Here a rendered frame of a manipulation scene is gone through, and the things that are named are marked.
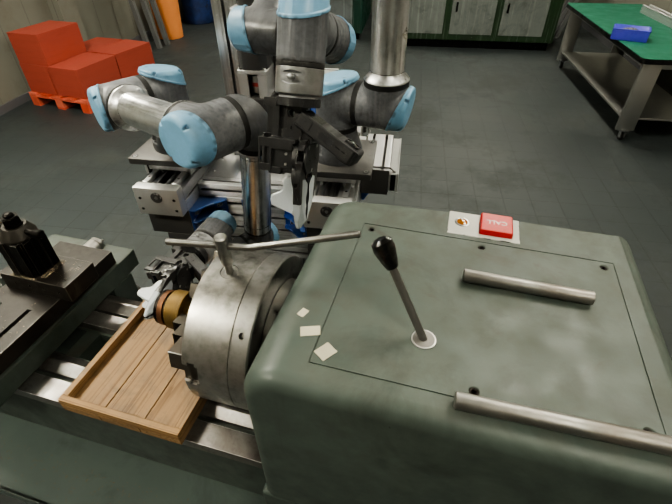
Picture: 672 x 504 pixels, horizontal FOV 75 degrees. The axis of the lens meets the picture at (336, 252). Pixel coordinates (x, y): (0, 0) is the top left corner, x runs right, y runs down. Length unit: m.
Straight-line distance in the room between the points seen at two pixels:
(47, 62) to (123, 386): 4.67
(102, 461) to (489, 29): 6.75
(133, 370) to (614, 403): 0.97
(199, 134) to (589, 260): 0.76
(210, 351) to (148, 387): 0.37
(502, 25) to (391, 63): 6.10
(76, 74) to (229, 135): 4.40
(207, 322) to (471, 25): 6.65
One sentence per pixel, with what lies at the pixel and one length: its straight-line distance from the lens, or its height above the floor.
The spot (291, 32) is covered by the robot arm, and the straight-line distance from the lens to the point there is 0.70.
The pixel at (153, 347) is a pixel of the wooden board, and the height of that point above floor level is 0.89.
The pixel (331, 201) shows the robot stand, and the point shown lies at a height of 1.12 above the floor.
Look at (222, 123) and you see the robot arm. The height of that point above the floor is 1.40.
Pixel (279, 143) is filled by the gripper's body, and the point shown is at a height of 1.46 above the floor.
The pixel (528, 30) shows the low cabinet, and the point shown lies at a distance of 7.29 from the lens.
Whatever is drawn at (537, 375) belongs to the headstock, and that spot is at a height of 1.25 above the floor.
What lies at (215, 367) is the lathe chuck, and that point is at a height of 1.14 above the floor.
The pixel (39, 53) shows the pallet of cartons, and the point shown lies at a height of 0.54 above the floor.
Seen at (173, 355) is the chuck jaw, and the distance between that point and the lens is 0.86.
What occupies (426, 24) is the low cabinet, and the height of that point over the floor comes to 0.31.
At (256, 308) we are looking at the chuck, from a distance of 0.75.
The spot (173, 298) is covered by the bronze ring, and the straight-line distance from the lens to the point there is 0.96.
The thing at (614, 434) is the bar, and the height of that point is 1.27.
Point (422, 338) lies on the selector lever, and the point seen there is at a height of 1.26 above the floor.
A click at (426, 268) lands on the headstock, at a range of 0.78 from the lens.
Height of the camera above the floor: 1.76
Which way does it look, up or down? 40 degrees down
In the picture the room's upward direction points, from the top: straight up
